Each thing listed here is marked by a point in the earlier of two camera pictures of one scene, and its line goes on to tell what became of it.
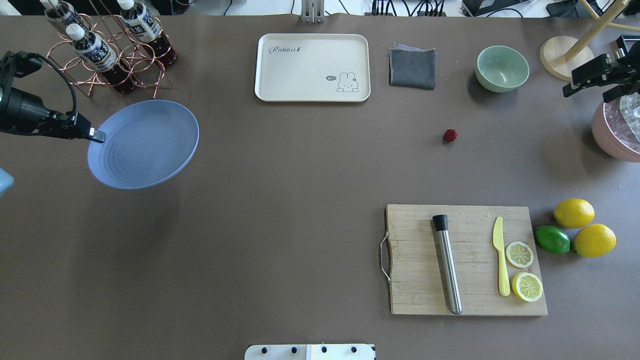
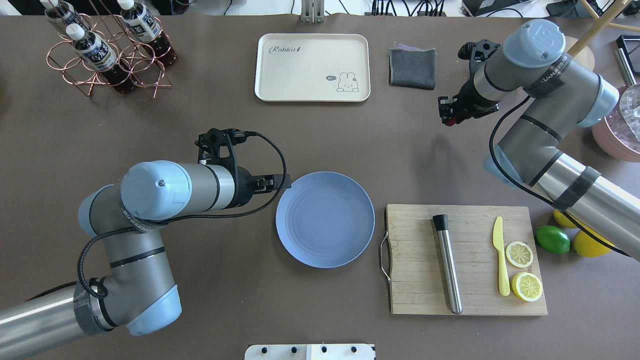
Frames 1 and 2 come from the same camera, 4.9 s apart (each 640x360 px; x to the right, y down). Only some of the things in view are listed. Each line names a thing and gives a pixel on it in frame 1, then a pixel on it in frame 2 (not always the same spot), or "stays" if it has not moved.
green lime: x=552 y=239 stays
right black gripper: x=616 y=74 to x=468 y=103
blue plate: x=143 y=145 to x=325 y=219
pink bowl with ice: x=616 y=128 stays
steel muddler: x=441 y=223 stays
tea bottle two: x=145 y=29 stays
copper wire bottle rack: x=108 y=51 stays
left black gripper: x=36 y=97 to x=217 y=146
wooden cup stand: x=560 y=55 stays
